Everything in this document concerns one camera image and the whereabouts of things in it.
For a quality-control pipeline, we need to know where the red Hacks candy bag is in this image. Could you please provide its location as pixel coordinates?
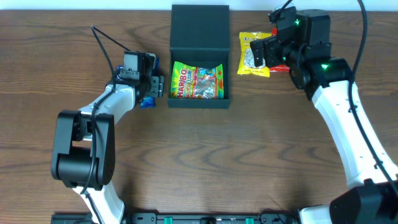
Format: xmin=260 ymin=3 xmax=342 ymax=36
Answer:
xmin=269 ymin=28 xmax=290 ymax=72

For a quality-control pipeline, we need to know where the yellow Hacks candy bag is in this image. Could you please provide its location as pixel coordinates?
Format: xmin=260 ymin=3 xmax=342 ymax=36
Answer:
xmin=237 ymin=32 xmax=272 ymax=77

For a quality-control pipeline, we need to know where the blue Oreo cookie pack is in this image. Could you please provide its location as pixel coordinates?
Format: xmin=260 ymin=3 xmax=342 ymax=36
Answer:
xmin=140 ymin=58 xmax=159 ymax=109

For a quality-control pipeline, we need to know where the Haribo worms gummy bag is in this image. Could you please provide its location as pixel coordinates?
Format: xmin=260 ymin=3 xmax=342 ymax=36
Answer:
xmin=170 ymin=61 xmax=224 ymax=100

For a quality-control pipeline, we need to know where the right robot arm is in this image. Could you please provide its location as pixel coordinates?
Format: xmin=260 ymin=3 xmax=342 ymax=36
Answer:
xmin=250 ymin=4 xmax=397 ymax=223

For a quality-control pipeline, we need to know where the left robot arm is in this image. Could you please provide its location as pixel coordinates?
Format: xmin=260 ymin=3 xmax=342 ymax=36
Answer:
xmin=50 ymin=51 xmax=164 ymax=223

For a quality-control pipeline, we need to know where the dark green open box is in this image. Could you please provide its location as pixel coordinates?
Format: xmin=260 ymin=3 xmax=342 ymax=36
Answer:
xmin=167 ymin=4 xmax=231 ymax=109

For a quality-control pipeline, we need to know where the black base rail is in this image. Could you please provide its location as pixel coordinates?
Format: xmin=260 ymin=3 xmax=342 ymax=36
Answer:
xmin=50 ymin=212 xmax=301 ymax=224

